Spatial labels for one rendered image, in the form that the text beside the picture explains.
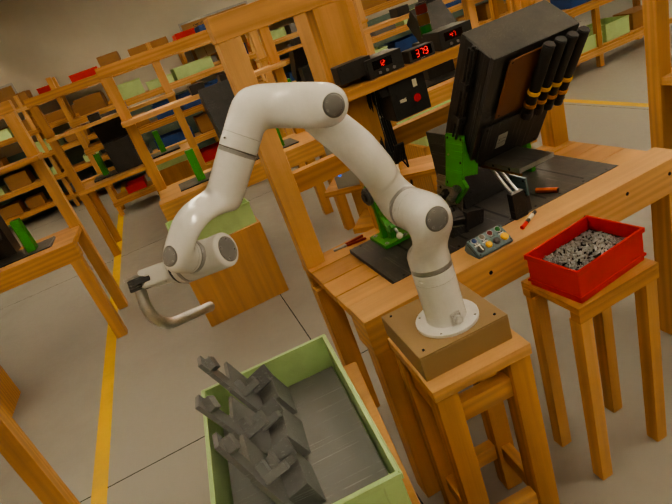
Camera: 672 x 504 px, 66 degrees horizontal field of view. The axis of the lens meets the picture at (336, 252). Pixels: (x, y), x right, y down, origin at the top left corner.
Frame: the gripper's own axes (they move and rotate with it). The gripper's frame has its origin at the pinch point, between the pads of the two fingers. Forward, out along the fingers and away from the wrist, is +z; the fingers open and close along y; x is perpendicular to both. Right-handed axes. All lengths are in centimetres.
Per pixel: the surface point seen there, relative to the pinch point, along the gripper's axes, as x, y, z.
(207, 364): 25.6, -6.5, -7.7
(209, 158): -234, -565, 420
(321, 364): 39, -45, -16
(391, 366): 50, -71, -27
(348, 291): 21, -81, -14
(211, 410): 34.8, 5.5, -16.8
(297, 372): 39, -40, -10
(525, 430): 77, -66, -66
